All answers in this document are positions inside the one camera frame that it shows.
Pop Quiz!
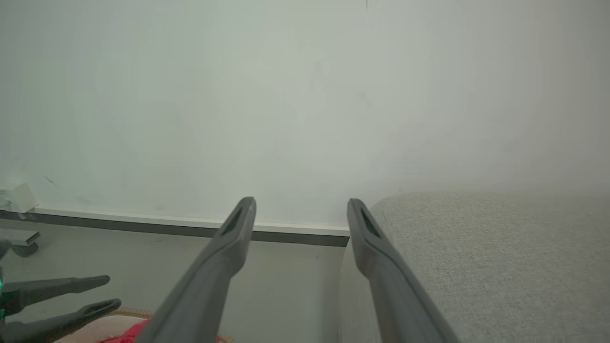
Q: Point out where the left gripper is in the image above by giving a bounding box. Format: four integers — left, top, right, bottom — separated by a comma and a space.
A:
0, 240, 122, 343

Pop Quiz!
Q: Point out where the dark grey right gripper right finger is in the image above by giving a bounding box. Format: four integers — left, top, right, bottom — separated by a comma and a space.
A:
347, 199, 460, 343

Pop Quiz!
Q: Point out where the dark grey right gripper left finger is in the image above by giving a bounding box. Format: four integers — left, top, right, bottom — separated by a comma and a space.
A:
136, 197, 257, 343

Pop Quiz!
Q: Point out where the red clothing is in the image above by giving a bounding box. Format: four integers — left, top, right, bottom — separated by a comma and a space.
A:
98, 320, 153, 343

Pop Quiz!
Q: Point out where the grey metal partition foot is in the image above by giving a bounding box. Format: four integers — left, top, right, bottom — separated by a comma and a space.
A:
0, 229, 41, 247

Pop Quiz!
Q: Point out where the white and black baseboard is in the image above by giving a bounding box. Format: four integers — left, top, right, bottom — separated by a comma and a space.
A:
0, 206, 351, 247

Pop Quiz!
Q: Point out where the grey fabric sofa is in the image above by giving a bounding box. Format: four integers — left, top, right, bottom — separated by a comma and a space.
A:
338, 191, 610, 343

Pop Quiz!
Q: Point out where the white wall socket box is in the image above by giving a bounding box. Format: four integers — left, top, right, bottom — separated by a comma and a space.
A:
0, 183, 39, 213

